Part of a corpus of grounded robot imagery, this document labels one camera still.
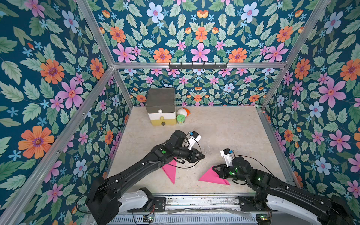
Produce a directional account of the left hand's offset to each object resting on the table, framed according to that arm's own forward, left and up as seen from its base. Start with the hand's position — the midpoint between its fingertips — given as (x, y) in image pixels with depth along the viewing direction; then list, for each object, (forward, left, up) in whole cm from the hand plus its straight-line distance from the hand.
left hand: (205, 158), depth 70 cm
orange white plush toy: (+47, +9, -15) cm, 51 cm away
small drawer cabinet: (+42, +25, -3) cm, 49 cm away
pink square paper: (+2, +20, -19) cm, 28 cm away
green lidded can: (+39, +12, -15) cm, 44 cm away
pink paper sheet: (-6, -4, -11) cm, 13 cm away
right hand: (-3, -4, -8) cm, 10 cm away
